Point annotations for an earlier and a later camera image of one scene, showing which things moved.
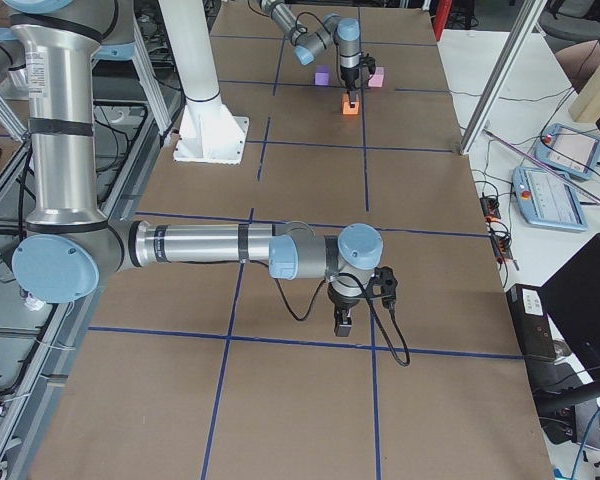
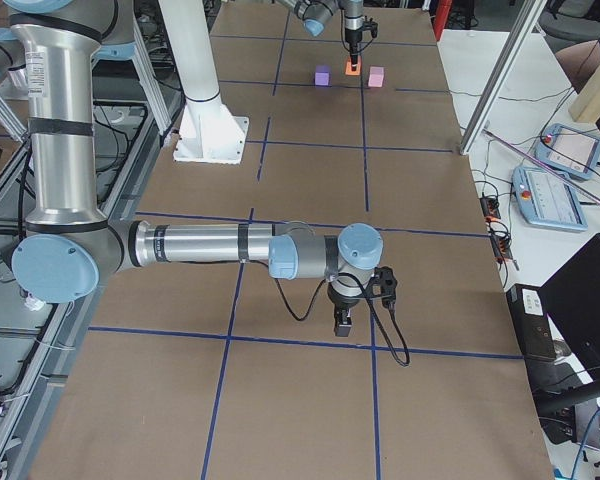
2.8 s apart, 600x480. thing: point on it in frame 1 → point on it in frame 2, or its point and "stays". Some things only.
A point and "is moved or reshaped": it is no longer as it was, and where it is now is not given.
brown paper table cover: [221, 370] stays
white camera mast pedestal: [207, 132] stays
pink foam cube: [377, 79] stays
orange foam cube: [346, 107] is moved or reshaped
